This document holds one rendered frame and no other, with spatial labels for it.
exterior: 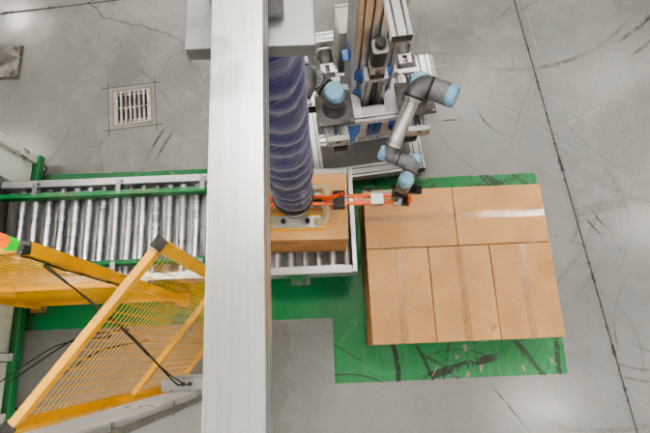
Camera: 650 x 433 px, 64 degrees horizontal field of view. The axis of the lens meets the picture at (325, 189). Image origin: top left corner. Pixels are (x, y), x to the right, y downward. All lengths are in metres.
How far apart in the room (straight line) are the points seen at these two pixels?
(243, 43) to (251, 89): 0.10
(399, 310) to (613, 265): 1.81
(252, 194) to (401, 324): 2.58
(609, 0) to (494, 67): 1.25
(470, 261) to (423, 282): 0.34
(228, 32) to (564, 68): 4.10
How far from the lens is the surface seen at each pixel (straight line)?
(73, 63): 5.03
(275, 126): 1.71
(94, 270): 2.59
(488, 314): 3.53
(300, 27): 1.26
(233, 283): 0.89
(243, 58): 1.03
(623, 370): 4.45
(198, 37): 1.28
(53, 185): 3.94
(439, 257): 3.50
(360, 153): 3.98
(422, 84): 2.65
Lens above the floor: 3.92
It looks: 73 degrees down
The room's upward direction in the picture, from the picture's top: 1 degrees counter-clockwise
